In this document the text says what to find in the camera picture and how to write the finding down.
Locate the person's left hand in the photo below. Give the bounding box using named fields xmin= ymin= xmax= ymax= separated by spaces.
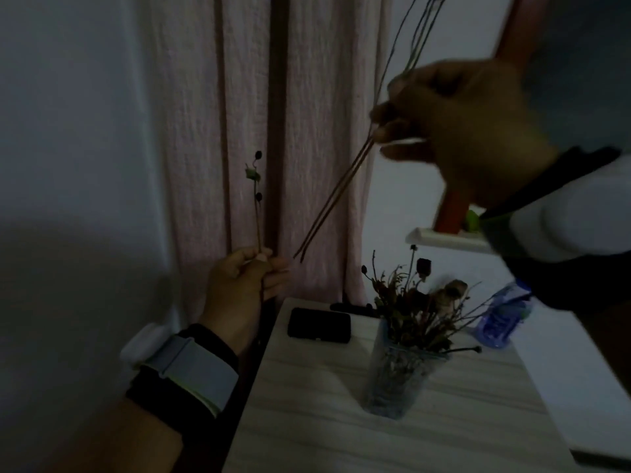
xmin=198 ymin=246 xmax=292 ymax=357

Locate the person's right hand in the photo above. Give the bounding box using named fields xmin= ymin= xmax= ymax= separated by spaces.
xmin=370 ymin=58 xmax=561 ymax=211

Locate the short budded flower stem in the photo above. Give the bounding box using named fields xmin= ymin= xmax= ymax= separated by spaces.
xmin=245 ymin=151 xmax=265 ymax=255

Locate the bundle of long thin stems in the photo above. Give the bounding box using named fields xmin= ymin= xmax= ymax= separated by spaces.
xmin=293 ymin=0 xmax=450 ymax=264

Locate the person's left forearm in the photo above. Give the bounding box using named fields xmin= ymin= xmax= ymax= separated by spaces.
xmin=47 ymin=398 xmax=187 ymax=473

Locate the person's right forearm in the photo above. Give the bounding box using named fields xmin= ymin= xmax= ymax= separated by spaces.
xmin=574 ymin=295 xmax=631 ymax=390

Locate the black phone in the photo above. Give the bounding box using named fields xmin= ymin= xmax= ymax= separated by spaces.
xmin=287 ymin=307 xmax=352 ymax=345

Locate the small black object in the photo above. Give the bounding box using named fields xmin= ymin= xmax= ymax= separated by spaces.
xmin=329 ymin=302 xmax=378 ymax=319

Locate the white shelf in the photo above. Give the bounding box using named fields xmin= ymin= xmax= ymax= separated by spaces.
xmin=405 ymin=227 xmax=496 ymax=255

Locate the grey and black wrist band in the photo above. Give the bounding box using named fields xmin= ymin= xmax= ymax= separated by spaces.
xmin=120 ymin=322 xmax=241 ymax=435

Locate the pink curtain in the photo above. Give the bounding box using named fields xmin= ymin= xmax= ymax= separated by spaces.
xmin=132 ymin=0 xmax=395 ymax=316

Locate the dried flower bouquet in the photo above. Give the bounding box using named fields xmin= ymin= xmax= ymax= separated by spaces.
xmin=361 ymin=244 xmax=534 ymax=356

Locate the clear glass vase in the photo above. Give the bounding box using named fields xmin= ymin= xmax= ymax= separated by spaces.
xmin=363 ymin=319 xmax=450 ymax=420

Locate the white and black wrist band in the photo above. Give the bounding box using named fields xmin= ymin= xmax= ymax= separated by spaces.
xmin=477 ymin=146 xmax=631 ymax=312

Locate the blue plastic bottle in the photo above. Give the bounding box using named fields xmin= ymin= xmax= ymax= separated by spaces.
xmin=471 ymin=280 xmax=534 ymax=349

